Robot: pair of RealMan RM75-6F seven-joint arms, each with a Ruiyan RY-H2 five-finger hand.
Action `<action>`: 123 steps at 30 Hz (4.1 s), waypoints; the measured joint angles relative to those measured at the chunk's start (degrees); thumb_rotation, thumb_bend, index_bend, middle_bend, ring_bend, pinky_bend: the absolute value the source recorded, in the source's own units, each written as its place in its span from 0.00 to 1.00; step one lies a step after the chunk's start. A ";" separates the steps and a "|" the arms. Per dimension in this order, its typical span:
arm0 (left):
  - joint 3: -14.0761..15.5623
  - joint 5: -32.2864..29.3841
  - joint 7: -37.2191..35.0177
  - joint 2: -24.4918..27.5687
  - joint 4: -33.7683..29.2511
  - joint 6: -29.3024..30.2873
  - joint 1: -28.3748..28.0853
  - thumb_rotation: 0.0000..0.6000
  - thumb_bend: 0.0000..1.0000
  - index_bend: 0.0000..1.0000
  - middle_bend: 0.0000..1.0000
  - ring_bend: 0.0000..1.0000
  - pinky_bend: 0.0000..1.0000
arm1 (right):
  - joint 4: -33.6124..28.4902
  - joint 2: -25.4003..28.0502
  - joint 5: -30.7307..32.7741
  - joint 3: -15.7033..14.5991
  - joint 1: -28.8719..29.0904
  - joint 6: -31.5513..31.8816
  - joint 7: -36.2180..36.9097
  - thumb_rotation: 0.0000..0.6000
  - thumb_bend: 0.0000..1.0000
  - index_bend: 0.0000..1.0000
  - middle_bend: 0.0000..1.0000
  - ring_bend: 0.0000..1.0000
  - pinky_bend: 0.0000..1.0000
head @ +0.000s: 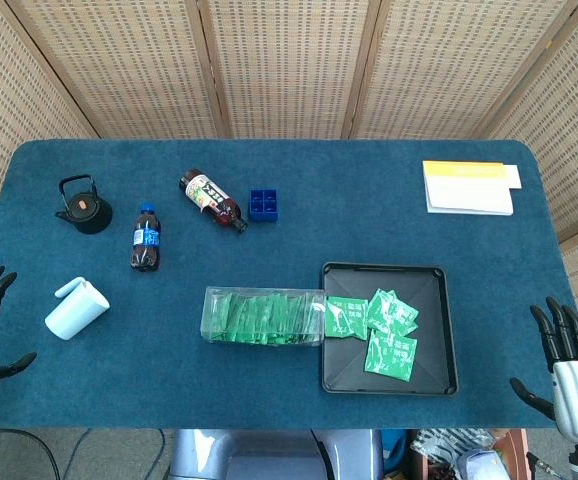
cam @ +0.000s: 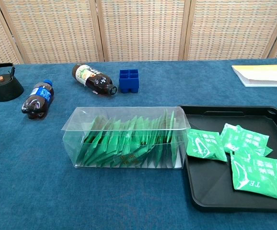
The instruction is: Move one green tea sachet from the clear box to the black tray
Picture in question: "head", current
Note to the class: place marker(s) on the clear plastic box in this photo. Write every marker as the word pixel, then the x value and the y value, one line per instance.
pixel 214 300

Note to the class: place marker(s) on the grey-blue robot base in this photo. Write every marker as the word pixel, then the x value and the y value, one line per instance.
pixel 269 455

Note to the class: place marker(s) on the black square plastic tray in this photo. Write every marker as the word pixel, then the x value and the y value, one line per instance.
pixel 344 370

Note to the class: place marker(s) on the brown tea bottle printed label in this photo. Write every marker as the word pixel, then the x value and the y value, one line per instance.
pixel 209 197

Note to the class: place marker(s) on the green tea packets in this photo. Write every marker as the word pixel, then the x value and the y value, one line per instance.
pixel 264 320

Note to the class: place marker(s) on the blue plastic crate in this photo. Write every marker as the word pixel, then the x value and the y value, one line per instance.
pixel 263 206

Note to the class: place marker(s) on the cola bottle with blue label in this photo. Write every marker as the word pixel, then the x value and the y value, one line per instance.
pixel 145 240

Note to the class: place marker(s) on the small white card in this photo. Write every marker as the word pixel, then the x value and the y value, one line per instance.
pixel 515 177

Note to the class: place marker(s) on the yellow and white booklet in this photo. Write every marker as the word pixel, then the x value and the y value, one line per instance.
pixel 469 192

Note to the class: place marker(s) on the blue table cloth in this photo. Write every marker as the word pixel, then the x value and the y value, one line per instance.
pixel 269 250

